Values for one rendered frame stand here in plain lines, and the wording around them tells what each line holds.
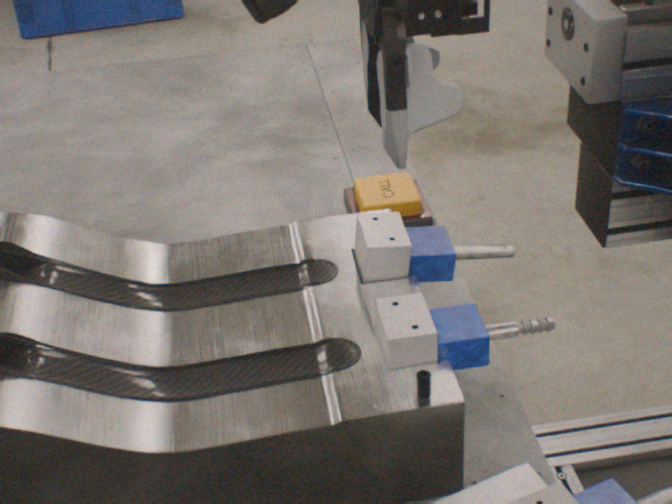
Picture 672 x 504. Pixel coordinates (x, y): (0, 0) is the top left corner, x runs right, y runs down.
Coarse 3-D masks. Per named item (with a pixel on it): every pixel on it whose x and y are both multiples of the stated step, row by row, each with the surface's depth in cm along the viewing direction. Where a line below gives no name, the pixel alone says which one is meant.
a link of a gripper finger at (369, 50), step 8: (368, 32) 75; (368, 40) 75; (408, 40) 77; (368, 48) 75; (376, 48) 75; (432, 48) 78; (368, 56) 76; (376, 56) 76; (432, 56) 79; (368, 64) 77; (432, 64) 79; (368, 72) 77; (376, 72) 78; (368, 80) 78; (376, 80) 78; (368, 88) 78; (376, 88) 78; (368, 96) 79; (376, 96) 79; (368, 104) 79; (376, 104) 79; (376, 112) 80; (376, 120) 80
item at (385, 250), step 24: (360, 216) 83; (384, 216) 84; (360, 240) 83; (384, 240) 81; (408, 240) 81; (432, 240) 84; (360, 264) 83; (384, 264) 81; (408, 264) 81; (432, 264) 82
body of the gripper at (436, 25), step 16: (368, 0) 70; (400, 0) 68; (416, 0) 70; (432, 0) 70; (448, 0) 70; (464, 0) 71; (368, 16) 71; (400, 16) 69; (416, 16) 70; (432, 16) 71; (448, 16) 71; (464, 16) 72; (480, 16) 70; (416, 32) 71; (432, 32) 71; (448, 32) 71; (464, 32) 70; (480, 32) 71
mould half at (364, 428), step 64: (64, 256) 82; (128, 256) 86; (192, 256) 88; (256, 256) 87; (320, 256) 85; (0, 320) 73; (64, 320) 76; (128, 320) 79; (192, 320) 80; (256, 320) 79; (320, 320) 78; (0, 384) 68; (320, 384) 72; (384, 384) 71; (448, 384) 71; (0, 448) 65; (64, 448) 66; (128, 448) 67; (192, 448) 68; (256, 448) 69; (320, 448) 70; (384, 448) 71; (448, 448) 72
